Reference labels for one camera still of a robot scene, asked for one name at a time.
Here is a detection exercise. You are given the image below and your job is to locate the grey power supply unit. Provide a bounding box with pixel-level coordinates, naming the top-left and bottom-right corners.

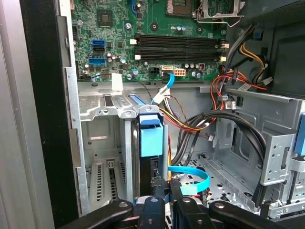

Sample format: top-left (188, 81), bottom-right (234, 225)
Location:
top-left (225, 0), bottom-right (305, 97)

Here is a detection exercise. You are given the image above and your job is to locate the grey metal drive cage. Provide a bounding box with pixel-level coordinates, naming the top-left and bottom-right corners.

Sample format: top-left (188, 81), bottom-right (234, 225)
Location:
top-left (213, 89), bottom-right (305, 219)

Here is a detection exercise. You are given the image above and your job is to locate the hard disk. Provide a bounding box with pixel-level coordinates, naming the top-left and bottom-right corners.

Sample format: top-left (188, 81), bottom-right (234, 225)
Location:
top-left (128, 94), bottom-right (169, 207)

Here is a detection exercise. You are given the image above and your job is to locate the grey metal disk bay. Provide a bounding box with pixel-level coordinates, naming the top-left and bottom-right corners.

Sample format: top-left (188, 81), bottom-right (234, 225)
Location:
top-left (78, 94), bottom-right (169, 210)

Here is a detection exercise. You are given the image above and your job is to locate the black chipset chip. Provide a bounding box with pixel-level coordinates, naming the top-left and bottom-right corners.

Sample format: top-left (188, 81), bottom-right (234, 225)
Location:
top-left (96, 9), bottom-right (113, 28)

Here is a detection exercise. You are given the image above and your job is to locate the blue header connector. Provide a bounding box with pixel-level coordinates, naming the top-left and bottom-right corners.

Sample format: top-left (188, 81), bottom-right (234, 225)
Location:
top-left (88, 57), bottom-right (107, 66)

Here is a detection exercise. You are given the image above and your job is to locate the yellow black wire bundle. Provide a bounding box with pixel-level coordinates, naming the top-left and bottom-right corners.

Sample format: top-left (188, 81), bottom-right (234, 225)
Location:
top-left (225, 23), bottom-right (274, 88)

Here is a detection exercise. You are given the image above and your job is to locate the CPU socket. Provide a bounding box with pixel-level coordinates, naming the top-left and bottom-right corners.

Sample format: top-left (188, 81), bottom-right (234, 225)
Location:
top-left (165, 0), bottom-right (194, 17)

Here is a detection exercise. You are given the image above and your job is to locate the blue wire with white tag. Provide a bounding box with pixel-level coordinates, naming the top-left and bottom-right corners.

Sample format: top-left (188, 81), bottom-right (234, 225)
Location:
top-left (151, 73), bottom-right (176, 105)

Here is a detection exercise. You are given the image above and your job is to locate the black open PC case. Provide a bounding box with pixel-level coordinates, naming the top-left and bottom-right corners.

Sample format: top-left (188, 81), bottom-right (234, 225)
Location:
top-left (19, 0), bottom-right (305, 229)

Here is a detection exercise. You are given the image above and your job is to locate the red orange wire bundle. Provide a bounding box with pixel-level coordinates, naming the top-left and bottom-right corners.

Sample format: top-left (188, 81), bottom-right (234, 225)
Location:
top-left (210, 68), bottom-right (269, 112)

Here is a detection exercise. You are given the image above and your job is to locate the black RAM slot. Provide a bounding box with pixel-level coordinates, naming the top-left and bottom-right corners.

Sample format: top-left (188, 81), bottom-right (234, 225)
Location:
top-left (134, 33), bottom-right (229, 48)
top-left (134, 47), bottom-right (227, 62)

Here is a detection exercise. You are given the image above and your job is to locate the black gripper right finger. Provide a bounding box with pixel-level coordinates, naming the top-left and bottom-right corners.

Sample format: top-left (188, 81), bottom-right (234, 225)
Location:
top-left (169, 179), bottom-right (290, 229)

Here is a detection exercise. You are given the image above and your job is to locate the blue drive cage latch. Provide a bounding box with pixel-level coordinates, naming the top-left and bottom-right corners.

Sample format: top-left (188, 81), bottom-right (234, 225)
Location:
top-left (294, 123), bottom-right (305, 156)

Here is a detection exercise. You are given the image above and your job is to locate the metal socket cover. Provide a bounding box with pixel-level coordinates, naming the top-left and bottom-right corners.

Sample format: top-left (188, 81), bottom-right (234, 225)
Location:
top-left (196, 0), bottom-right (246, 23)

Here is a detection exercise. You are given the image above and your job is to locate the black cable bundle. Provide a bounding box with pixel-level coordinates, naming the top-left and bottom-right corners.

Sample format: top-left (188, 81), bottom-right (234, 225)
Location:
top-left (171, 110), bottom-right (268, 206)

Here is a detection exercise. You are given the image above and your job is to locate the blue disk data wire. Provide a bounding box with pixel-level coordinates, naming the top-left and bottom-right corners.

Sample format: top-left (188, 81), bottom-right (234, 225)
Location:
top-left (167, 165), bottom-right (211, 195)

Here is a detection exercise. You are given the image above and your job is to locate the white paper label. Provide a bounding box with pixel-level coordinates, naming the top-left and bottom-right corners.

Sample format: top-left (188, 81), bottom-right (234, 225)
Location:
top-left (111, 73), bottom-right (124, 92)

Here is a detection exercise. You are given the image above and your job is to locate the green motherboard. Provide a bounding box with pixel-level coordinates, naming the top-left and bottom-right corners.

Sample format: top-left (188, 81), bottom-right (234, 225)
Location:
top-left (70, 0), bottom-right (246, 83)

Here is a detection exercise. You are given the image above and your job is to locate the orange red disk power wire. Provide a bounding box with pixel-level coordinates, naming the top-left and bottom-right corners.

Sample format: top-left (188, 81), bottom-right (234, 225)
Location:
top-left (158, 106), bottom-right (215, 198)

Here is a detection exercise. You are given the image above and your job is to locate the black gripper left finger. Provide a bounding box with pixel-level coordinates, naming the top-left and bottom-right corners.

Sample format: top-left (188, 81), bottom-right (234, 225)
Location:
top-left (59, 177), bottom-right (167, 229)

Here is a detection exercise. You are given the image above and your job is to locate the locking lever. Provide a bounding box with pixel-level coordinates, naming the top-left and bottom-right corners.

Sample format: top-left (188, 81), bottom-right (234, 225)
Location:
top-left (197, 14), bottom-right (246, 27)

